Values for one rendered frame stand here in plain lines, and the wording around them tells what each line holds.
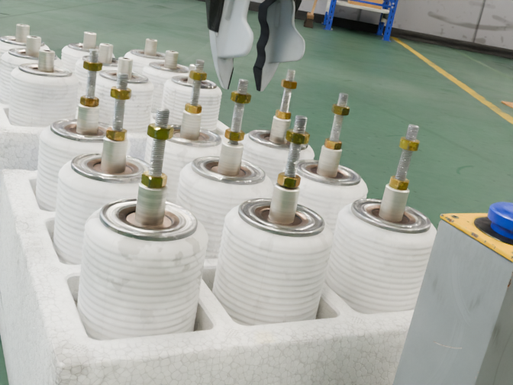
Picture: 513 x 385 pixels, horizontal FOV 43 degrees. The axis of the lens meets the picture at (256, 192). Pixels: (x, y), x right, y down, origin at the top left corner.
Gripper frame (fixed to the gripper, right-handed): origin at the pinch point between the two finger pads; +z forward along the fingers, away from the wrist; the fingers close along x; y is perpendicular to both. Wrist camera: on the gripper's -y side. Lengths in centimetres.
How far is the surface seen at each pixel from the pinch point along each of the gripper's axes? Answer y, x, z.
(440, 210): -37, 83, 35
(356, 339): 20.6, 2.6, 17.5
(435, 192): -48, 92, 35
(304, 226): 14.9, -0.8, 9.5
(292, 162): 12.7, -1.6, 4.6
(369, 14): -465, 434, 18
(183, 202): 0.8, -4.7, 12.8
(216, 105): -36.8, 19.5, 12.3
